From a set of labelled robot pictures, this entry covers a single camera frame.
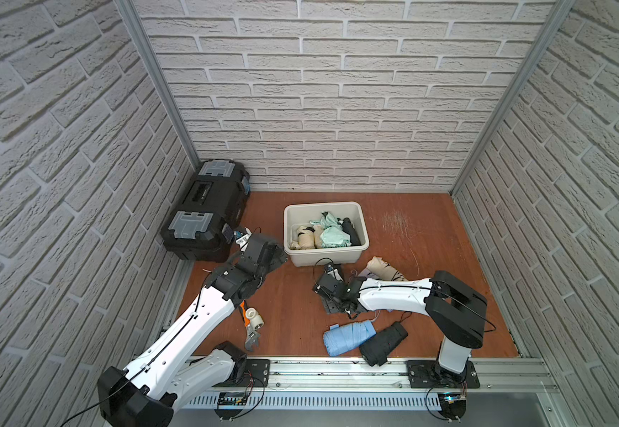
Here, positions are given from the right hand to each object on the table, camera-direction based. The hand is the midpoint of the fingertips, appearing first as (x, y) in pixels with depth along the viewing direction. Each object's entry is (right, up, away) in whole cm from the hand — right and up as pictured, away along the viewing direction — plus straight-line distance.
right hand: (339, 295), depth 89 cm
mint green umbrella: (-2, +21, +1) cm, 21 cm away
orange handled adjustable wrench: (-28, -10, -10) cm, 31 cm away
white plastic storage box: (-16, +28, +8) cm, 33 cm away
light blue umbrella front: (+2, -9, -12) cm, 15 cm away
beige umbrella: (-12, +19, +10) cm, 25 cm away
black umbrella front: (+10, -12, -12) cm, 20 cm away
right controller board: (+30, -24, -19) cm, 43 cm away
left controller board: (-31, -25, -18) cm, 44 cm away
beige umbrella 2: (+15, +9, +3) cm, 17 cm away
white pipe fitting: (-27, -5, -8) cm, 28 cm away
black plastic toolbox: (-46, +25, -3) cm, 52 cm away
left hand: (-20, +18, -12) cm, 29 cm away
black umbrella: (+4, +23, +9) cm, 25 cm away
